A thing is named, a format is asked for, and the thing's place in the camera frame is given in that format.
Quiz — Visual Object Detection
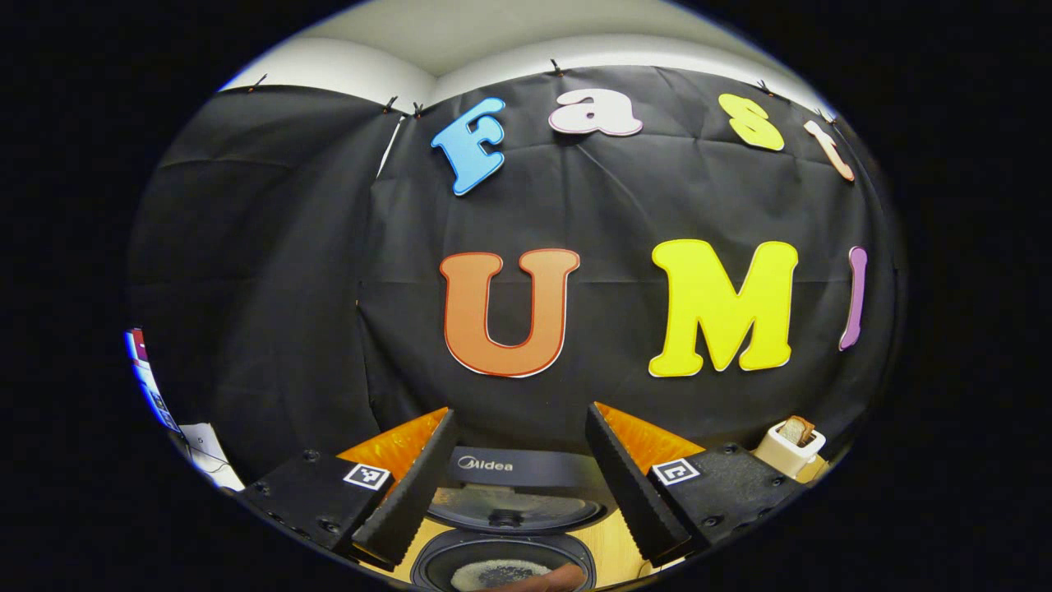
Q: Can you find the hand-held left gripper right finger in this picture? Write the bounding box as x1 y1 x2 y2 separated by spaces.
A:
585 401 806 568

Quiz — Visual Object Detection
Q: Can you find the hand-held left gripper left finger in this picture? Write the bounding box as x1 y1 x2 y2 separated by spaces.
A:
234 405 458 570

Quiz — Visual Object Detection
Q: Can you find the silver black rice cooker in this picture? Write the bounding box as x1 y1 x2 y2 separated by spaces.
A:
409 446 619 592

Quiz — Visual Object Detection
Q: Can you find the scooped white rice portion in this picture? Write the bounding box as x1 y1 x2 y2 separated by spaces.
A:
450 559 553 592

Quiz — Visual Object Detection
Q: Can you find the white toaster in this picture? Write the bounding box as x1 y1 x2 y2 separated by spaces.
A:
754 419 827 479

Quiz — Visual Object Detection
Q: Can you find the white side desk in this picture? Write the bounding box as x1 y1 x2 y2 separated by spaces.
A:
179 423 243 492

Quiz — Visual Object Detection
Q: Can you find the black backdrop cloth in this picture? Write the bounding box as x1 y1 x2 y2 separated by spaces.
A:
131 66 901 482

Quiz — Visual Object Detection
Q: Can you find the computer monitor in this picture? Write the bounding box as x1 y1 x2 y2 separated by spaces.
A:
125 329 178 432

